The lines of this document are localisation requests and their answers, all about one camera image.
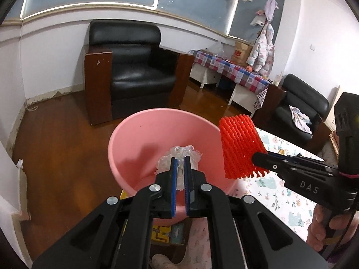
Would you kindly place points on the person's right hand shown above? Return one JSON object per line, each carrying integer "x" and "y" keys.
{"x": 317, "y": 225}

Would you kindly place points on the white hat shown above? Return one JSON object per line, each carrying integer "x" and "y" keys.
{"x": 258, "y": 20}

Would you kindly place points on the yellow printed box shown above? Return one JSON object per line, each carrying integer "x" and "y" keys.
{"x": 168, "y": 234}

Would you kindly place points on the plastic cup with straw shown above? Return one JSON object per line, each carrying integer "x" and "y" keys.
{"x": 277, "y": 80}

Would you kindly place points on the printed cloth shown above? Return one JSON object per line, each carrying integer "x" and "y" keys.
{"x": 300, "y": 117}

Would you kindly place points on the beige slipper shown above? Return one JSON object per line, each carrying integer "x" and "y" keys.
{"x": 165, "y": 262}

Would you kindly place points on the pink plastic bucket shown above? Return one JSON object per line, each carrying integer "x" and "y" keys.
{"x": 145, "y": 134}

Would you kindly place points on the pink hat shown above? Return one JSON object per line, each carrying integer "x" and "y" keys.
{"x": 270, "y": 9}

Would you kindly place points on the brown paper bag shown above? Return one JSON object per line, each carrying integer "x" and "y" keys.
{"x": 241, "y": 53}

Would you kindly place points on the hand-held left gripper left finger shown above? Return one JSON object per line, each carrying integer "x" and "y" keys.
{"x": 174, "y": 185}

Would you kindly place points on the checked tablecloth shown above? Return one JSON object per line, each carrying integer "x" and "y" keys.
{"x": 235, "y": 71}

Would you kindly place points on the black leather armchair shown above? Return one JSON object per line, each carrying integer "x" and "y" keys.
{"x": 131, "y": 70}
{"x": 303, "y": 95}

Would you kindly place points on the clear plastic bag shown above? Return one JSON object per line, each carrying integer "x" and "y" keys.
{"x": 216, "y": 49}

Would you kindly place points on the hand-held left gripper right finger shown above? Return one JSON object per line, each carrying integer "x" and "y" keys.
{"x": 188, "y": 185}

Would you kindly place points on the red foam fruit net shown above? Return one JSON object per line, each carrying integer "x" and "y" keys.
{"x": 238, "y": 145}

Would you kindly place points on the pink floral pajama trousers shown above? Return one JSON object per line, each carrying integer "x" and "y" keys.
{"x": 199, "y": 238}

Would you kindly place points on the printed padded jacket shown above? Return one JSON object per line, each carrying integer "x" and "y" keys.
{"x": 262, "y": 53}

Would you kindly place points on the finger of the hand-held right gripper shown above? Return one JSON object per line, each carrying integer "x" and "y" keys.
{"x": 308, "y": 161}
{"x": 269, "y": 162}

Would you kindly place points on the white plastic bag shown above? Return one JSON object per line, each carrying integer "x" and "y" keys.
{"x": 182, "y": 152}

